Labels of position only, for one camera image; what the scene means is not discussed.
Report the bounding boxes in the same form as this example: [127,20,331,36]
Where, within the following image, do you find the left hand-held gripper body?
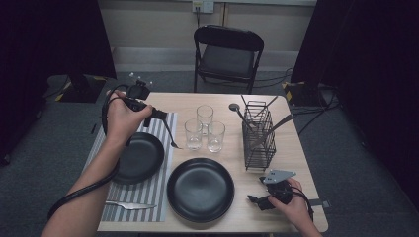
[123,72,153,147]

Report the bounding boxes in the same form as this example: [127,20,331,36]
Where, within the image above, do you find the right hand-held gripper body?
[261,169,297,205]

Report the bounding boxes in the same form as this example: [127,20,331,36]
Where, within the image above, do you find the metal fork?
[162,118,182,150]

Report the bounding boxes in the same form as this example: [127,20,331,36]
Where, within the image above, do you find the black wire cutlery holder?
[241,100,277,172]

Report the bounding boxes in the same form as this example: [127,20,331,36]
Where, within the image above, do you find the black round plate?
[112,131,165,186]
[166,157,236,224]

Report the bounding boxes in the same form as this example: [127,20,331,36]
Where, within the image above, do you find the clear drinking glass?
[184,118,204,151]
[207,120,226,153]
[196,105,214,136]

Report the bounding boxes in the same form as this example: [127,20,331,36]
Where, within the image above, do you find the metal table knife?
[105,199,158,211]

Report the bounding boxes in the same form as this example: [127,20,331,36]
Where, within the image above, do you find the person's left hand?
[105,90,154,146]

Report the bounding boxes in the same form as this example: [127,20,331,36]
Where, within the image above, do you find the person's right hand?
[267,177,314,231]

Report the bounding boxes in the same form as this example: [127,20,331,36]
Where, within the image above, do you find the grey tape strip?
[310,198,331,209]

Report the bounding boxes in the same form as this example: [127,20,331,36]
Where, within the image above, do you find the black stand base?
[42,73,108,104]
[281,80,330,107]

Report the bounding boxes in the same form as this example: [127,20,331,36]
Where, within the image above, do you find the grey striped placemat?
[83,112,178,223]

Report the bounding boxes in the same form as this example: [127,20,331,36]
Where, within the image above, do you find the metal spoon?
[228,103,260,137]

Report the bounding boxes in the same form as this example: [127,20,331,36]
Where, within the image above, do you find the black folding chair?
[193,24,265,95]

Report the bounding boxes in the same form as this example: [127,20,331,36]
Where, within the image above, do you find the dark curtain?
[291,0,419,211]
[0,0,118,159]

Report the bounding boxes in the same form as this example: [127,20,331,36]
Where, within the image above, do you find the right hand-held gripper cable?
[291,190,315,222]

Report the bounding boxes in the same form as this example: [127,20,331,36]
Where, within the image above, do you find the hand-held gripper cable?
[46,83,131,221]
[291,190,315,222]

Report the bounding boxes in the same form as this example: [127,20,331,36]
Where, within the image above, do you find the flat metal utensil handle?
[260,114,294,144]

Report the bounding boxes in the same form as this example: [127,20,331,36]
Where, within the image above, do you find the black floor cables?
[291,93,342,136]
[253,67,295,89]

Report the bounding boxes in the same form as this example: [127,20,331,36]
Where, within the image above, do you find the thin metal utensil handle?
[258,95,280,115]
[240,94,253,117]

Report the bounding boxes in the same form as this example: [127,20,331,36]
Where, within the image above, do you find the left hand-held gripper cable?
[46,83,131,221]

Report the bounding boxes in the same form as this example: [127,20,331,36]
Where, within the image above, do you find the white wall socket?
[192,0,215,14]

